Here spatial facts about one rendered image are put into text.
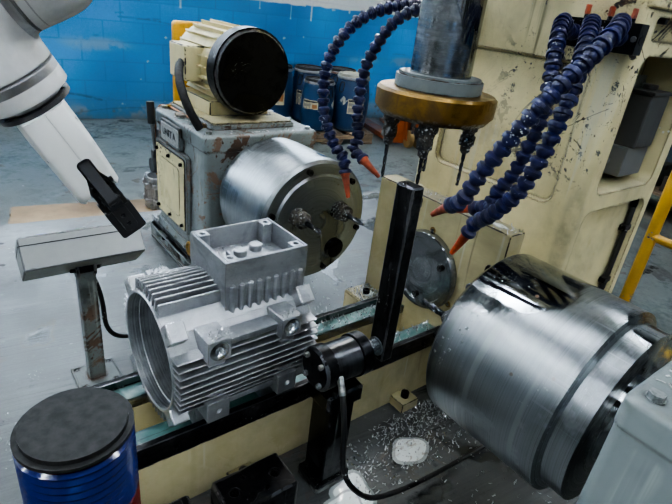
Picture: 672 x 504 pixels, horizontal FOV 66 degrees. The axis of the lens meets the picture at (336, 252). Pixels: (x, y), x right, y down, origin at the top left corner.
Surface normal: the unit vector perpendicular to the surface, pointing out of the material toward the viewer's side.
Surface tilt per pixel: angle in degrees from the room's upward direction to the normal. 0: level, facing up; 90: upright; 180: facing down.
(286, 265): 90
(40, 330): 0
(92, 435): 0
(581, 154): 90
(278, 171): 36
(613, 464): 89
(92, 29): 90
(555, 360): 47
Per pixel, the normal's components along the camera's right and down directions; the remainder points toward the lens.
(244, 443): 0.60, 0.41
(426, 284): -0.79, 0.18
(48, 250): 0.54, -0.25
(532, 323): -0.41, -0.57
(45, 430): 0.11, -0.89
